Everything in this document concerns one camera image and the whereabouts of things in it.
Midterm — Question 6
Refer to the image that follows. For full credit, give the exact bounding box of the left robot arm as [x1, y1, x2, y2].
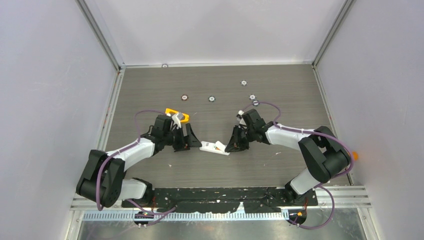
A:
[75, 112, 202, 211]

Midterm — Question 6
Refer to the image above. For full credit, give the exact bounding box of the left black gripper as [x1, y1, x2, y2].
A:
[163, 123, 201, 152]

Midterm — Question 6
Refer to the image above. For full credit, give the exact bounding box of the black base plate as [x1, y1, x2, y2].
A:
[121, 186, 318, 214]

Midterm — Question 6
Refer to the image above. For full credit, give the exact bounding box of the aluminium rail frame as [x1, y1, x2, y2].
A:
[70, 186, 371, 222]

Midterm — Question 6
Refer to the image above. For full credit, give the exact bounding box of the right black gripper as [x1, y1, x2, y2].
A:
[225, 125, 256, 154]

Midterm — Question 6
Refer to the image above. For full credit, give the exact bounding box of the white remote control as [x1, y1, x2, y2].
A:
[199, 141, 230, 156]

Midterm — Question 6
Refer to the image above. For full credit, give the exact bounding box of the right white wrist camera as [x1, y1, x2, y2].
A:
[236, 110, 247, 127]

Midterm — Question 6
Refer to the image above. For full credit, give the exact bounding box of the orange cylinder peg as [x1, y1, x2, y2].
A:
[351, 151, 359, 161]

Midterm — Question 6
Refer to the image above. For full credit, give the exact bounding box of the yellow plastic triangle frame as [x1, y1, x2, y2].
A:
[165, 108, 190, 124]

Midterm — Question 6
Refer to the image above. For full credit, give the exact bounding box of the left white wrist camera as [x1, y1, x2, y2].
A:
[166, 112, 185, 129]

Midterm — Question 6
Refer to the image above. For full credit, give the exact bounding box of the white battery cover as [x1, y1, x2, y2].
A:
[215, 141, 226, 152]

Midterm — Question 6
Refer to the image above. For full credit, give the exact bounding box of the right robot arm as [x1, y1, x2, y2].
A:
[225, 109, 352, 205]

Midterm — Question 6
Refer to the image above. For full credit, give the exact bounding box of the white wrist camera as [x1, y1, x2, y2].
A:
[236, 110, 247, 127]
[166, 112, 185, 129]

